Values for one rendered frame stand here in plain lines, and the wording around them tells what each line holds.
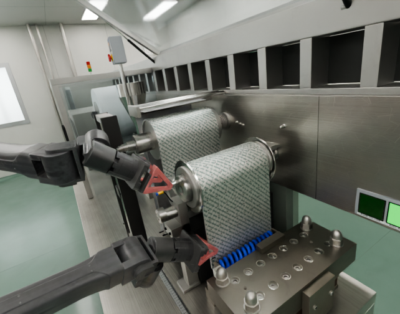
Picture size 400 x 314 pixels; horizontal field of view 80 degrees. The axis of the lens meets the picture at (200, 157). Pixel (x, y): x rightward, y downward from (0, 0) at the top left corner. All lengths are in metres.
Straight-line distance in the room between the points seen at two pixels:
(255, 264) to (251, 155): 0.30
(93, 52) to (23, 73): 1.42
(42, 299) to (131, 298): 0.43
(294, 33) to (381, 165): 0.38
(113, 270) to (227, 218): 0.32
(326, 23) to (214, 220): 0.54
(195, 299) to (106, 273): 0.38
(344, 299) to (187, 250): 0.46
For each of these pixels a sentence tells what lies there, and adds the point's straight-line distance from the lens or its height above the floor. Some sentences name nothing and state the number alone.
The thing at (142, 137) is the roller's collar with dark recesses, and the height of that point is 1.36.
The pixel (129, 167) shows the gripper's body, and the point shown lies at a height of 1.36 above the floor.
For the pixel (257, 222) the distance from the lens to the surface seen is 0.78.
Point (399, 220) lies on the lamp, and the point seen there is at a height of 1.18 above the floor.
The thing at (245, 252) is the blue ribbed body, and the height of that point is 1.04.
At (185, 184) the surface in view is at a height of 1.27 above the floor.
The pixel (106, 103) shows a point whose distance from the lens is 1.53.
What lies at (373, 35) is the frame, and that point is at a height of 1.56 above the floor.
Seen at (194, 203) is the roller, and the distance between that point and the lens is 0.63.
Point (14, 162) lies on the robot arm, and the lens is 0.60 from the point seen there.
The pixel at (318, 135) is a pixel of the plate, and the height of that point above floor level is 1.33.
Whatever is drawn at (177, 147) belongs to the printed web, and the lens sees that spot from 0.80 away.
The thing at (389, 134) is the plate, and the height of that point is 1.36.
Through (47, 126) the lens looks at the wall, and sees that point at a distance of 6.07.
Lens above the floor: 1.53
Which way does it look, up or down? 19 degrees down
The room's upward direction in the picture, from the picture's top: 8 degrees counter-clockwise
